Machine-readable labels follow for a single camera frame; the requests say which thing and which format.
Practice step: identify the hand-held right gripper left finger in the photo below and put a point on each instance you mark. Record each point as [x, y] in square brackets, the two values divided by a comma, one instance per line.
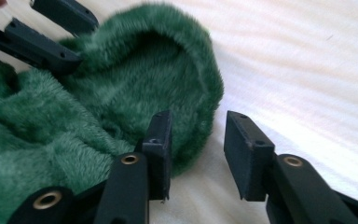
[158, 155]

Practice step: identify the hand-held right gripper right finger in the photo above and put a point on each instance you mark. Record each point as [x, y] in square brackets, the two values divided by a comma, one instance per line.
[248, 158]

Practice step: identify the green plush garment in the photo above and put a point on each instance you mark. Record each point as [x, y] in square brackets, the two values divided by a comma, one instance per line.
[121, 93]

